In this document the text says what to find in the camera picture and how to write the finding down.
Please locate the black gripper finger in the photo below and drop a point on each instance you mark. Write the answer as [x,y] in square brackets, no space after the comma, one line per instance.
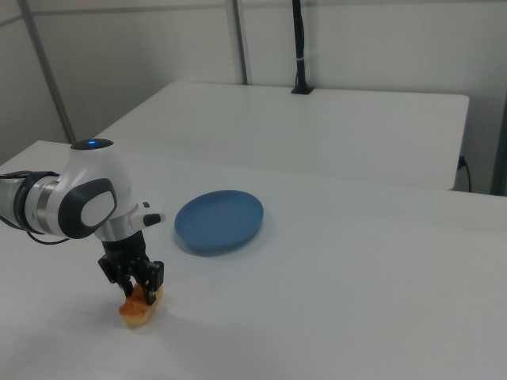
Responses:
[149,291]
[127,287]

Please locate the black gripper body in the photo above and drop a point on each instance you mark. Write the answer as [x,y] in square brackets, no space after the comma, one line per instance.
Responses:
[123,253]

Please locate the orange glazed bread roll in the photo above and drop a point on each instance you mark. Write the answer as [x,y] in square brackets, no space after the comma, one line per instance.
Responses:
[136,314]

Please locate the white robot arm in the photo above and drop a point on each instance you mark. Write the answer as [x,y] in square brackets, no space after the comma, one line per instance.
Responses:
[95,170]

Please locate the blue round plate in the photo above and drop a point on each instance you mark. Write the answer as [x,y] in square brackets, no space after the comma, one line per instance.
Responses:
[218,221]

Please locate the grey partition post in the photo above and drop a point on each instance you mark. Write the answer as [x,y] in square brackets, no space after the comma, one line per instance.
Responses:
[239,39]

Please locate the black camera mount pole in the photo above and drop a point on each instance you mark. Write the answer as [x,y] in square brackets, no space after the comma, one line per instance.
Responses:
[301,75]

